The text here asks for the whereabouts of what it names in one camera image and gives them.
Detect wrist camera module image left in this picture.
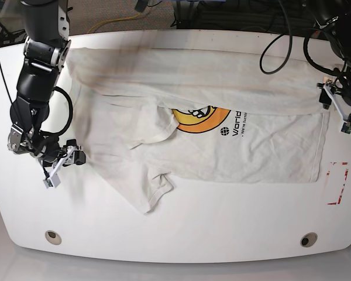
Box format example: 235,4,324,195
43,174,61,189

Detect black tripod stand legs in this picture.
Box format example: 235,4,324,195
0,8,27,47

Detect table grommet hole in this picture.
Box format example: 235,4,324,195
45,231,62,245
300,232,318,248

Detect white T-shirt with yellow print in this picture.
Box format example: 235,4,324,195
67,48,329,213

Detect right table grommet hole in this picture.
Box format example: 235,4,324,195
300,232,318,248

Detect yellow cable on floor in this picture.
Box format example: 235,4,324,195
89,5,146,35

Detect wrist camera module image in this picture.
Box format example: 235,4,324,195
43,174,61,189
340,121,351,135

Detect wrist camera module image right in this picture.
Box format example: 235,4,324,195
340,121,351,135

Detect left table grommet hole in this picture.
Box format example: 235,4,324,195
45,231,62,245

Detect black white gripper body image left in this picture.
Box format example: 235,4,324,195
38,138,83,178

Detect red tape rectangle marking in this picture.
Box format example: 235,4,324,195
324,162,349,205

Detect black white gripper body image right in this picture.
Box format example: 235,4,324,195
317,67,351,122

